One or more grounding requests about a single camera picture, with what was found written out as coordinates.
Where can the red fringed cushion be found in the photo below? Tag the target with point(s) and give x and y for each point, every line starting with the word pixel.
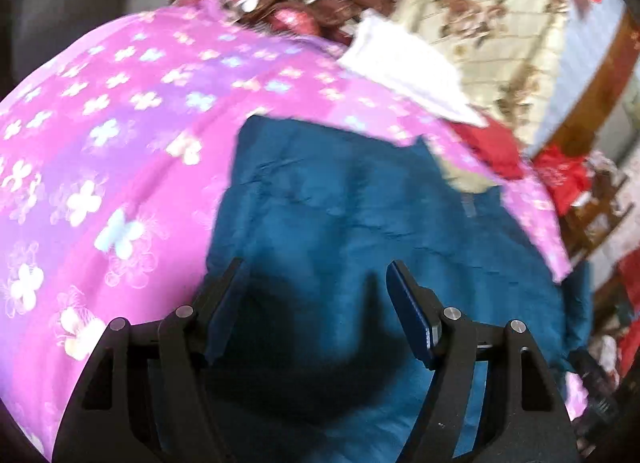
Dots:
pixel 490 148

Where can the red shopping bag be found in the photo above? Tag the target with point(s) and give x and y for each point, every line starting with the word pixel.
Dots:
pixel 562 175

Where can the white pillow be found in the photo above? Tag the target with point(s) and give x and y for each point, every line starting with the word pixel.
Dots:
pixel 400 68

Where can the pink floral bedsheet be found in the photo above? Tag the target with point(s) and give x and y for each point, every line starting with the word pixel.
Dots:
pixel 100 143

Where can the teal jacket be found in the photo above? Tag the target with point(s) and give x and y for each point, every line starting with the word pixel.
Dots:
pixel 325 223

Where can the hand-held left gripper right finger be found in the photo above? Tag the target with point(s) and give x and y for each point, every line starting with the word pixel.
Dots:
pixel 411 315

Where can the cream floral quilt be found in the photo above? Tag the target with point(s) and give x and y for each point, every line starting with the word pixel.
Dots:
pixel 490 18

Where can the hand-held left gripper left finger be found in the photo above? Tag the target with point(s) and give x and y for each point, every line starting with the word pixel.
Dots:
pixel 225 315

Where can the wooden door frame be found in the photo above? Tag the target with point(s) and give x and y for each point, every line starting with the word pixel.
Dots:
pixel 600 93

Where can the grey cabinet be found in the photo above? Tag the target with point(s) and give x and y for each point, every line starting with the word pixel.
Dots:
pixel 75 18

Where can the wooden shelf rack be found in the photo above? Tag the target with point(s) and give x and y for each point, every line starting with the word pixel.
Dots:
pixel 595 223

